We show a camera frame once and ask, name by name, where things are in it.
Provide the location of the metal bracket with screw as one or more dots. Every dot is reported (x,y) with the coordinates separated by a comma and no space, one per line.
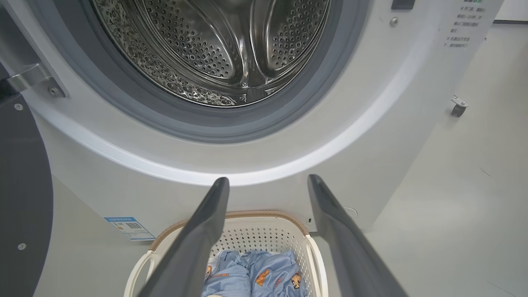
(33,78)

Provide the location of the blue energy label sticker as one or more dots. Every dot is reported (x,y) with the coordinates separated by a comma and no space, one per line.
(130,228)

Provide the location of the blue printed garment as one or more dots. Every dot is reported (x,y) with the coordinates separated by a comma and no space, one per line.
(268,272)

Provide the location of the dark grey round washer door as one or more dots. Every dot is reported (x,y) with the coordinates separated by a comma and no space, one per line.
(22,185)

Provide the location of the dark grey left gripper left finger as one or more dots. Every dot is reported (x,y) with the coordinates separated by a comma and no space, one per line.
(185,255)

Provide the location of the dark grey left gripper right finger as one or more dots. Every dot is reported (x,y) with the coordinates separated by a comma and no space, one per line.
(359,264)

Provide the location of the washing machine drum with clothes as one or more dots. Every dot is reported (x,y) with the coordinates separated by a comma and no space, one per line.
(206,49)

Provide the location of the white partition panel on casters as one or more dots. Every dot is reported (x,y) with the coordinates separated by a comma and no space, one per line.
(458,108)

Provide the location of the cream perforated laundry basket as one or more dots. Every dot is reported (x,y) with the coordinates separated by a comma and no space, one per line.
(264,235)

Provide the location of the white Hisense washing machine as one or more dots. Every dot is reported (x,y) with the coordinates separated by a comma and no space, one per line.
(371,103)

